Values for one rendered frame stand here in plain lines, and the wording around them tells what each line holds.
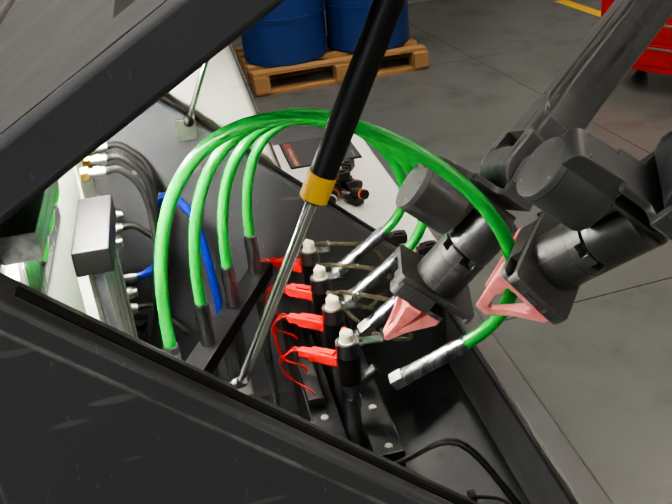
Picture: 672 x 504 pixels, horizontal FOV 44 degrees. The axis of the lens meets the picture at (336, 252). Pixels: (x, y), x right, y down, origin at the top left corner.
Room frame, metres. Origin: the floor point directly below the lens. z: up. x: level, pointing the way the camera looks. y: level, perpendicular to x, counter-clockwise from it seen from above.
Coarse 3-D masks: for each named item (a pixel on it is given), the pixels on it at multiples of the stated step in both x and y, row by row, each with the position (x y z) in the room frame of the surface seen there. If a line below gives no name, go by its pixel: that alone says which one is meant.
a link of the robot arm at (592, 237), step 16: (624, 208) 0.60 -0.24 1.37; (640, 208) 0.61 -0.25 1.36; (608, 224) 0.61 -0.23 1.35; (624, 224) 0.60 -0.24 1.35; (640, 224) 0.60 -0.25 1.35; (592, 240) 0.62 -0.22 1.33; (608, 240) 0.61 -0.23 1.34; (624, 240) 0.60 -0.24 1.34; (640, 240) 0.60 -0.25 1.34; (656, 240) 0.60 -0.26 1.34; (608, 256) 0.61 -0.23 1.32; (624, 256) 0.61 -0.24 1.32
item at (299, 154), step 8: (280, 144) 1.85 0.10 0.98; (288, 144) 1.85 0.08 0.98; (296, 144) 1.84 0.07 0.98; (304, 144) 1.84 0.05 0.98; (312, 144) 1.83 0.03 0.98; (352, 144) 1.81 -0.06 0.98; (288, 152) 1.80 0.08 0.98; (296, 152) 1.79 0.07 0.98; (304, 152) 1.79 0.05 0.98; (312, 152) 1.78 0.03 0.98; (352, 152) 1.76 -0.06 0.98; (288, 160) 1.75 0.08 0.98; (296, 160) 1.74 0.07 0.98; (304, 160) 1.74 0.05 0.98; (312, 160) 1.73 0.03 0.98; (296, 168) 1.70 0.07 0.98
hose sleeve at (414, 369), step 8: (448, 344) 0.72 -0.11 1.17; (456, 344) 0.71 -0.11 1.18; (464, 344) 0.71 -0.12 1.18; (432, 352) 0.72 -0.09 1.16; (440, 352) 0.71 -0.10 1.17; (448, 352) 0.71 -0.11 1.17; (456, 352) 0.71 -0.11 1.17; (464, 352) 0.71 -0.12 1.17; (416, 360) 0.73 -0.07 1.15; (424, 360) 0.72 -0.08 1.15; (432, 360) 0.71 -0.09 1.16; (440, 360) 0.71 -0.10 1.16; (448, 360) 0.71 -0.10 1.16; (408, 368) 0.72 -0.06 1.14; (416, 368) 0.72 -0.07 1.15; (424, 368) 0.72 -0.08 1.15; (432, 368) 0.71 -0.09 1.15; (408, 376) 0.72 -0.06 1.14; (416, 376) 0.72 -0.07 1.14
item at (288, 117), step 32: (224, 128) 0.76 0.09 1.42; (256, 128) 0.75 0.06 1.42; (384, 128) 0.73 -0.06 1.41; (192, 160) 0.77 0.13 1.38; (416, 160) 0.72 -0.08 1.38; (480, 192) 0.71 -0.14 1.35; (160, 224) 0.78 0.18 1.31; (160, 256) 0.78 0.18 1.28; (160, 288) 0.78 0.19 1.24; (160, 320) 0.78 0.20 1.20
